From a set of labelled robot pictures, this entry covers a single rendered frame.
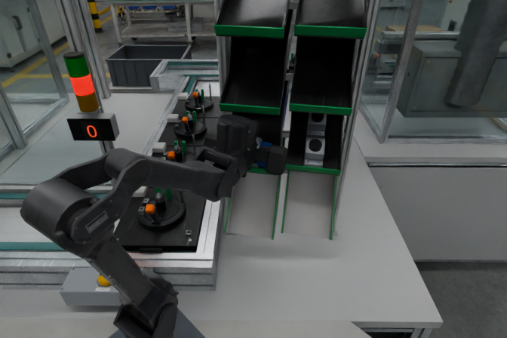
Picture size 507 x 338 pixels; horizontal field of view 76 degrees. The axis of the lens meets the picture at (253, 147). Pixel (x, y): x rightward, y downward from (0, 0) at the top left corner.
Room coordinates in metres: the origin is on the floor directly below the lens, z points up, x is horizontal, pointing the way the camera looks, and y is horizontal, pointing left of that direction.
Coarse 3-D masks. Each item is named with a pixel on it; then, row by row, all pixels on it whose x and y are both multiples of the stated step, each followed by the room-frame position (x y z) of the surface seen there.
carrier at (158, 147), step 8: (192, 136) 0.99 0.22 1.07; (160, 144) 1.07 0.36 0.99; (176, 144) 1.00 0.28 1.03; (184, 144) 1.00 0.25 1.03; (152, 152) 1.04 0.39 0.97; (160, 152) 1.04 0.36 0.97; (176, 152) 0.96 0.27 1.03; (184, 152) 1.00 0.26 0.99; (192, 152) 1.01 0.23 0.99; (168, 160) 0.96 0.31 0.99; (176, 160) 0.95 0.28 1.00; (184, 160) 0.96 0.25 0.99
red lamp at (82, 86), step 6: (72, 78) 0.81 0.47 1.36; (78, 78) 0.81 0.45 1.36; (84, 78) 0.81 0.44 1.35; (90, 78) 0.83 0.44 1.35; (72, 84) 0.81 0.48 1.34; (78, 84) 0.81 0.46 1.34; (84, 84) 0.81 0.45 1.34; (90, 84) 0.82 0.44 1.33; (78, 90) 0.81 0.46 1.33; (84, 90) 0.81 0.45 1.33; (90, 90) 0.82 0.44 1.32
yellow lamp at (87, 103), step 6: (78, 96) 0.81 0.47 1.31; (84, 96) 0.81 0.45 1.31; (90, 96) 0.81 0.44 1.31; (96, 96) 0.84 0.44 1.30; (78, 102) 0.81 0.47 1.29; (84, 102) 0.81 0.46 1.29; (90, 102) 0.81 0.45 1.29; (96, 102) 0.83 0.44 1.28; (84, 108) 0.81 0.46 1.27; (90, 108) 0.81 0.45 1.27; (96, 108) 0.82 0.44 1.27
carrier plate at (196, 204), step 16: (176, 192) 0.81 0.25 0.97; (128, 208) 0.73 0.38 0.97; (192, 208) 0.73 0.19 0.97; (128, 224) 0.67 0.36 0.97; (192, 224) 0.67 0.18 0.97; (128, 240) 0.61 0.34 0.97; (144, 240) 0.61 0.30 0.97; (160, 240) 0.61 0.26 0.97; (176, 240) 0.61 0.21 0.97; (192, 240) 0.61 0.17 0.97
